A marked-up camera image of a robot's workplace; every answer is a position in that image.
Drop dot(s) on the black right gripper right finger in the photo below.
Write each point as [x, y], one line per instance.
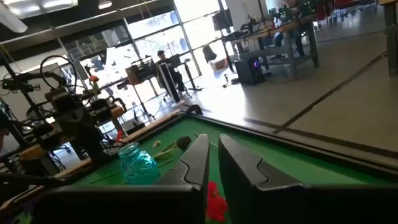
[239, 168]

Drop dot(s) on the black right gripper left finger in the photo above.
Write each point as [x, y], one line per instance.
[196, 165]

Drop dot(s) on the dark purple artificial tulip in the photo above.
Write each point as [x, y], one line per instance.
[183, 142]

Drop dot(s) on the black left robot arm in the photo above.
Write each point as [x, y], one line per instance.
[79, 133]

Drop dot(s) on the teal textured glass vase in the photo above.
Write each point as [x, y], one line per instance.
[138, 168]

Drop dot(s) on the green table mat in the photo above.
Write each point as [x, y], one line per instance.
[280, 165]

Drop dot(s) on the white fallen petal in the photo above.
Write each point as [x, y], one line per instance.
[157, 143]

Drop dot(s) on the black table clamp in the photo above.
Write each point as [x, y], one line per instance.
[194, 109]

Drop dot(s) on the black computer tower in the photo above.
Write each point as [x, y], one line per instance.
[247, 73]

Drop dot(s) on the person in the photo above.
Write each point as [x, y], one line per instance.
[169, 67]

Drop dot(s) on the black crate on cart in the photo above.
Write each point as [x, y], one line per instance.
[143, 68]

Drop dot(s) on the red artificial rose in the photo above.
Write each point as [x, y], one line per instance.
[93, 78]

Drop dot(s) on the long background work table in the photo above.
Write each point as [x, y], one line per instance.
[280, 29]

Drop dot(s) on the red storage rack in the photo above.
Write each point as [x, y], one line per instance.
[342, 3]

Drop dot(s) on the black table border frame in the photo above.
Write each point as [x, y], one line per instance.
[342, 155]

